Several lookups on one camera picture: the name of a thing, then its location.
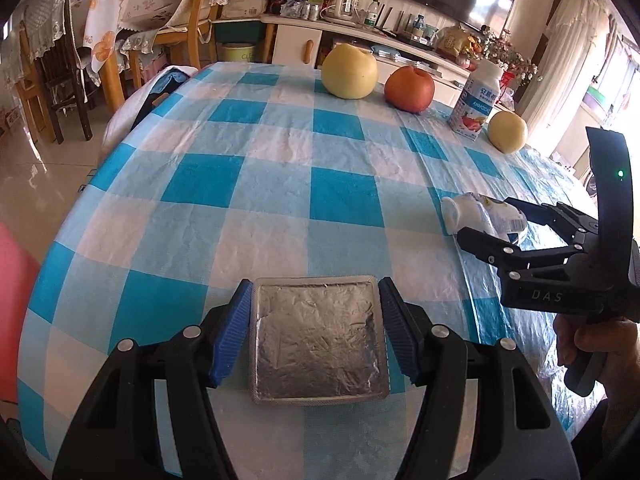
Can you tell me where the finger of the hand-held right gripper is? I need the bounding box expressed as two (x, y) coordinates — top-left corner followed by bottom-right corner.
(457, 226), (587, 287)
(505, 198), (599, 242)

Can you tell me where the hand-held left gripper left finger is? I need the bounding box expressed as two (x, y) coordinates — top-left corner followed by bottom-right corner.
(52, 280), (254, 480)

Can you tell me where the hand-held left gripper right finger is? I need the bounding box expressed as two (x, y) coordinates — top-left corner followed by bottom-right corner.
(378, 277), (579, 480)

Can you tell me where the small white drink bottle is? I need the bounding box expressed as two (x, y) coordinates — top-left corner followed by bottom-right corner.
(441, 192), (529, 237)

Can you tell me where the silver foil blister pack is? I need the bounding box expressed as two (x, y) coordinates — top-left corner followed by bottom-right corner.
(248, 275), (391, 406)

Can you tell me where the pink plastic basin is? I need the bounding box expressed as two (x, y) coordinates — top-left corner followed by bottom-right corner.
(0, 220), (42, 404)

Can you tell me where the person's right hand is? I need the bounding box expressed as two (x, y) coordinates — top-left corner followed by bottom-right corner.
(552, 316), (640, 398)

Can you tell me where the small yellow pear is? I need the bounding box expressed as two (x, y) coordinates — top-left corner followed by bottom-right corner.
(487, 110), (529, 155)

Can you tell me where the white yogurt drink bottle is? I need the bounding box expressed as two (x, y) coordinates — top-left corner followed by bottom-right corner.
(447, 58), (504, 142)

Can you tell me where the blue checkered tablecloth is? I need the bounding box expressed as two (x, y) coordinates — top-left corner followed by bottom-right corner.
(17, 62), (607, 480)

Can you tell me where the white curtain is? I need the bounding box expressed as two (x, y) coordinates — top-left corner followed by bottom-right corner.
(520, 0), (612, 137)

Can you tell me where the dried flower bunch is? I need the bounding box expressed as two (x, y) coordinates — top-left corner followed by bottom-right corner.
(470, 25), (539, 87)

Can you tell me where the red apple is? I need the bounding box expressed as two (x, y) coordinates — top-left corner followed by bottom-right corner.
(384, 65), (435, 114)

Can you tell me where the large yellow pear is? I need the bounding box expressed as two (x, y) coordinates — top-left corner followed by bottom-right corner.
(321, 43), (380, 100)

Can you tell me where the white and blue bag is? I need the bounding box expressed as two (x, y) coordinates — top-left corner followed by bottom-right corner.
(102, 65), (194, 147)

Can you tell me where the white electric kettle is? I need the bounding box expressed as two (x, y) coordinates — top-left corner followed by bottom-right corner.
(327, 0), (362, 24)

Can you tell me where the white television cabinet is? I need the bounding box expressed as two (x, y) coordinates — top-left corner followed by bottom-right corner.
(260, 12), (502, 107)

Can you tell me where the pale yellow pot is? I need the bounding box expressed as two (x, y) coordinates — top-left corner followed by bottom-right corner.
(220, 42), (261, 64)

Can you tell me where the wrapped pack of small bottles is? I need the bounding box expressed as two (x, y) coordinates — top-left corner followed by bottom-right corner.
(280, 0), (324, 21)

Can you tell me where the dark wooden chair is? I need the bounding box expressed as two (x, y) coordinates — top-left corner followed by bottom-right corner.
(14, 0), (97, 144)

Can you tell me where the white cloth with orange prints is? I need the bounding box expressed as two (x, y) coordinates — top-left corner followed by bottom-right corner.
(82, 0), (127, 87)

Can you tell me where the light wooden chair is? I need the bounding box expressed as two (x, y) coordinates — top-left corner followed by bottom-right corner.
(119, 0), (222, 112)

